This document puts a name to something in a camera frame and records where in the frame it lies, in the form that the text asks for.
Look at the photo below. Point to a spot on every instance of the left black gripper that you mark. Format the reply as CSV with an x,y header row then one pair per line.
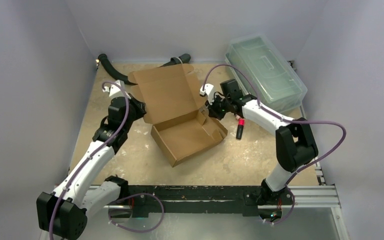
x,y
140,106

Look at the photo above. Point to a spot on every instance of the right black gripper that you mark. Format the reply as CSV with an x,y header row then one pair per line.
x,y
212,109

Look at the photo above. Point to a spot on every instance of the brown cardboard box sheet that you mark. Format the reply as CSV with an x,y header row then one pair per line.
x,y
181,126

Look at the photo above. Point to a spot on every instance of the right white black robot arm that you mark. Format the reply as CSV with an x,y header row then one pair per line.
x,y
295,145

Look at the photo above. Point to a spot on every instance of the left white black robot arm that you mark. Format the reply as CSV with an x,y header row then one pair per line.
x,y
64,212

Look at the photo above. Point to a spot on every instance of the black red marker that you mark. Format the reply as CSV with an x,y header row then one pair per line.
x,y
240,128

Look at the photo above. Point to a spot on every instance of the clear plastic storage bin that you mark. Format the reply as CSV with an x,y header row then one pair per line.
x,y
261,70

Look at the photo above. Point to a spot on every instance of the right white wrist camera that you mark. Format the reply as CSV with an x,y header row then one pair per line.
x,y
208,91

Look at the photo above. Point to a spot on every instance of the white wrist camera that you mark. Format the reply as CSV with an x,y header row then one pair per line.
x,y
208,91
115,89

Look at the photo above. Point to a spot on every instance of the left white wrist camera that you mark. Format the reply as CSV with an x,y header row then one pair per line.
x,y
115,89

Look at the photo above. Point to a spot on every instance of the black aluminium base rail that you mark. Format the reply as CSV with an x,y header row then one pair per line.
x,y
143,200

